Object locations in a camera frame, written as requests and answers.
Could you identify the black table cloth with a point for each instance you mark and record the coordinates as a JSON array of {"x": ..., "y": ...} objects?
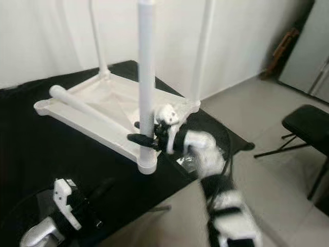
[{"x": 31, "y": 154}]

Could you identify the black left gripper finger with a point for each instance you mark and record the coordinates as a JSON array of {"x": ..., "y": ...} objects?
[
  {"x": 100, "y": 185},
  {"x": 107, "y": 191}
]

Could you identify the clear plastic bag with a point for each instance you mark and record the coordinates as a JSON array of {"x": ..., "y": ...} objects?
[{"x": 187, "y": 161}]

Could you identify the cream plastic table top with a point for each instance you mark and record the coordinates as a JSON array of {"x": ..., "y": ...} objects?
[{"x": 108, "y": 100}]

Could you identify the grey flat panel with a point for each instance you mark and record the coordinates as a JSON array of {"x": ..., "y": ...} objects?
[{"x": 306, "y": 46}]

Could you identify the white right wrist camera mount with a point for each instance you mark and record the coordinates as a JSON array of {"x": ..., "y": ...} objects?
[{"x": 168, "y": 118}]

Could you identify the brown wooden folding frame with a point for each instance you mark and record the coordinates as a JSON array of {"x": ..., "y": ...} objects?
[{"x": 284, "y": 51}]

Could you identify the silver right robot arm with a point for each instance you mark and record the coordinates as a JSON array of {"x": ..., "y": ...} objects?
[{"x": 216, "y": 175}]

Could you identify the black folding chair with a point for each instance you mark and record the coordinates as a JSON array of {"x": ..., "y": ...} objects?
[{"x": 308, "y": 123}]

